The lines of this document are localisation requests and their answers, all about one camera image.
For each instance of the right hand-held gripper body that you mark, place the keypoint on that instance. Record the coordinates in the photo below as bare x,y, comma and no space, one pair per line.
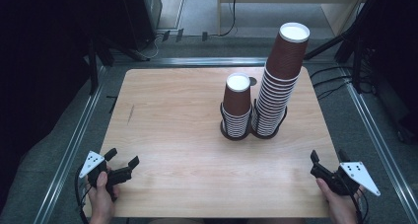
358,174

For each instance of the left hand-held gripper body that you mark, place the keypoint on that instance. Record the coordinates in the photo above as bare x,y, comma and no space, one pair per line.
92,163

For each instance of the tall stack of brown cups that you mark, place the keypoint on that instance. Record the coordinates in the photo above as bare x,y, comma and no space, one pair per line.
272,109

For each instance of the person's right hand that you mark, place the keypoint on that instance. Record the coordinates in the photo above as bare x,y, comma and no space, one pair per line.
343,206

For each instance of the person's left hand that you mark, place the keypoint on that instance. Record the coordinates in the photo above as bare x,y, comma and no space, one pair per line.
100,201

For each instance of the black metal stand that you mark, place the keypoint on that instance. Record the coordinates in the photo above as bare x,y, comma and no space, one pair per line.
93,69

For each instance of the short stack of brown cups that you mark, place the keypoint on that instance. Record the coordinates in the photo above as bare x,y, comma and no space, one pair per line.
236,99

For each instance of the black tripod stand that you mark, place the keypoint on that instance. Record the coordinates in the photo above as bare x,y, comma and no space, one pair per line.
328,44

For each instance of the black computer tower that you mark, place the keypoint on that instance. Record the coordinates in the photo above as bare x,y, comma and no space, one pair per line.
141,16

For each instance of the metal floor rail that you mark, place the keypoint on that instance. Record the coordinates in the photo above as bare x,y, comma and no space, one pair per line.
197,61
378,141
70,151

